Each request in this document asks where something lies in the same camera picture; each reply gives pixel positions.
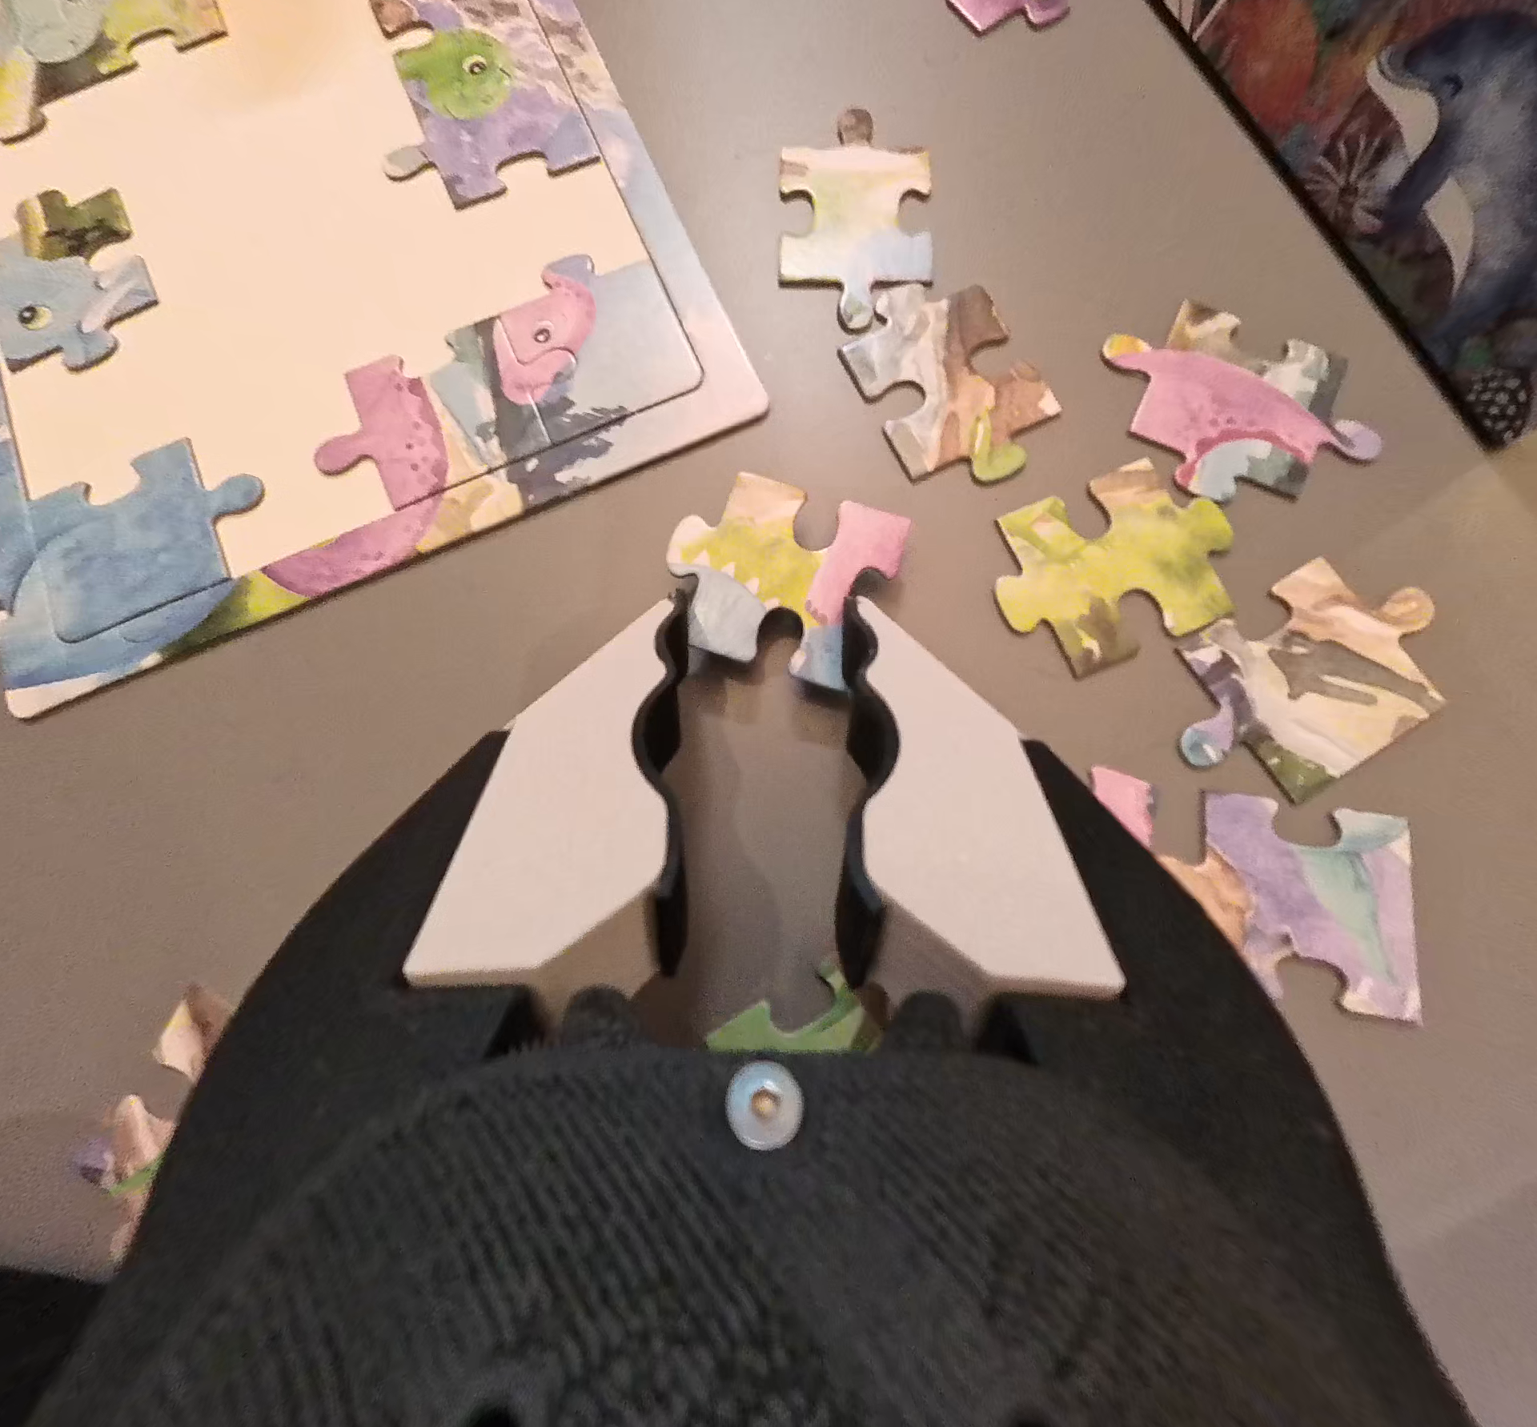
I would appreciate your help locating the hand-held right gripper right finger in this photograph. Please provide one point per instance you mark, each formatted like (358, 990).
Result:
(997, 851)

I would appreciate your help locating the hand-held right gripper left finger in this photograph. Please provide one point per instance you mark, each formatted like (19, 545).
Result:
(542, 851)

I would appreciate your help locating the yellow green pink puzzle piece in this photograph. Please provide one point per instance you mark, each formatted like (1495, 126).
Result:
(769, 538)

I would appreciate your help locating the dinosaur puzzle board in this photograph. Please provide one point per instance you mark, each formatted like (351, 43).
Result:
(300, 251)

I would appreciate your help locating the scattered loose puzzle pieces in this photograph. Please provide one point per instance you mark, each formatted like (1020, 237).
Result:
(1106, 563)

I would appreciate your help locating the pink dinosaur puzzle piece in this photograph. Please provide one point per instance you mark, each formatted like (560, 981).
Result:
(404, 431)

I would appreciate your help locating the grey blue puzzle piece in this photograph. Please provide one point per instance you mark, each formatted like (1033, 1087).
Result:
(481, 395)

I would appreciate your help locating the plain blue corner puzzle piece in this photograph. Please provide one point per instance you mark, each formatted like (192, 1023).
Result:
(121, 551)

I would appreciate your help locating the pink lavender puzzle piece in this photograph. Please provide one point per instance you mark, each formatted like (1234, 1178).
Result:
(649, 334)

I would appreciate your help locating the purple green head puzzle piece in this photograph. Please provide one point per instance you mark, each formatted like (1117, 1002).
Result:
(506, 131)

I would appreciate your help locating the illustrated puzzle box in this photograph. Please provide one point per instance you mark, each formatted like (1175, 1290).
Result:
(1441, 131)

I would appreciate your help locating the teal yellow green puzzle piece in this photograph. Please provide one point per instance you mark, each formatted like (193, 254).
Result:
(19, 94)

